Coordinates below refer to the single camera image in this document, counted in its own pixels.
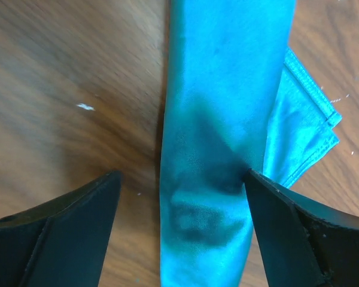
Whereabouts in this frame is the teal cloth napkin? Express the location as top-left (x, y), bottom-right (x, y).
top-left (159, 0), bottom-right (342, 286)

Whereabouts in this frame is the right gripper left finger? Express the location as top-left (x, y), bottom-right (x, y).
top-left (0, 171), bottom-right (121, 287)

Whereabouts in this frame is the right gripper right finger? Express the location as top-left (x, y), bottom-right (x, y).
top-left (244, 170), bottom-right (359, 287)

